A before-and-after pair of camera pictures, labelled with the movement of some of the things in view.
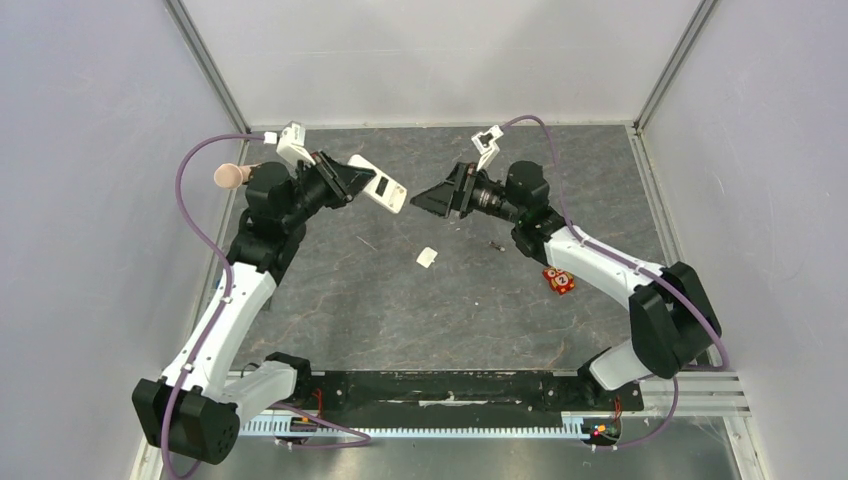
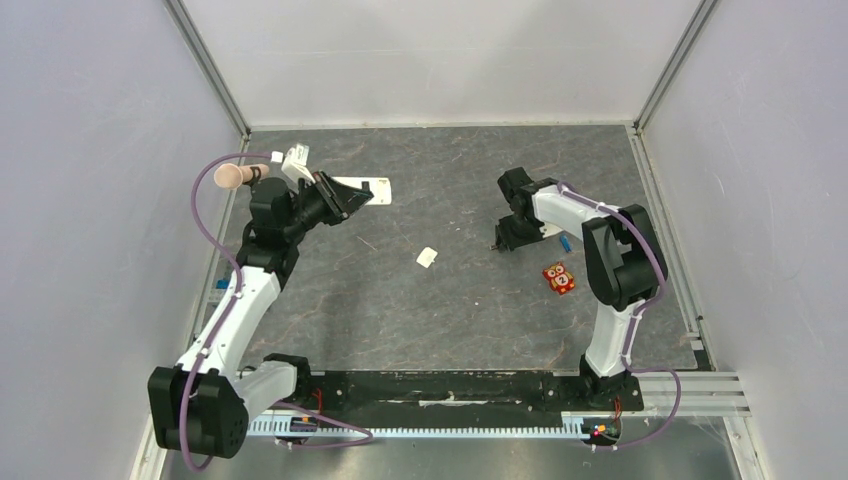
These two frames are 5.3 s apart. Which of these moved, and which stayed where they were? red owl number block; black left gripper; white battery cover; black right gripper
Moved: black right gripper; black left gripper
Stayed: white battery cover; red owl number block
